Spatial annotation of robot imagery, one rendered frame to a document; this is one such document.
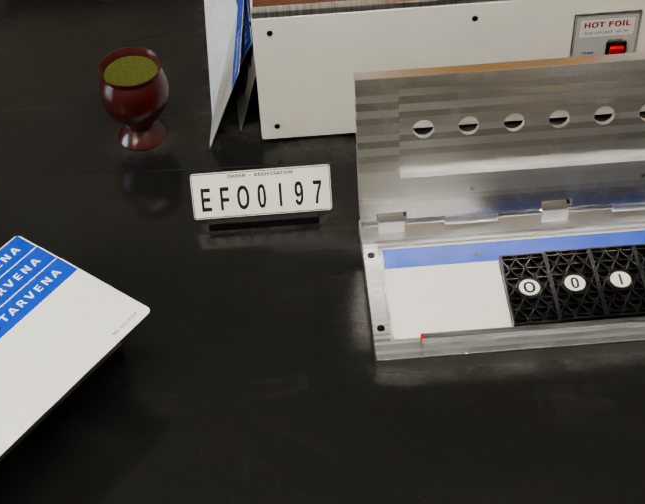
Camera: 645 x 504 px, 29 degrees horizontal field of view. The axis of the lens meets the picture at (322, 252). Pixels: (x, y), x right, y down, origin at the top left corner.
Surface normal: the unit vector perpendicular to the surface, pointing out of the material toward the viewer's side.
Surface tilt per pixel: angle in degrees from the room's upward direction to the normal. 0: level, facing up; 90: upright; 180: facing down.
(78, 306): 0
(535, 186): 76
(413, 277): 0
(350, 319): 0
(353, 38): 90
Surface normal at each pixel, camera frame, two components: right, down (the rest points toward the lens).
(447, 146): 0.06, 0.55
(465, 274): -0.04, -0.68
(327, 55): 0.07, 0.72
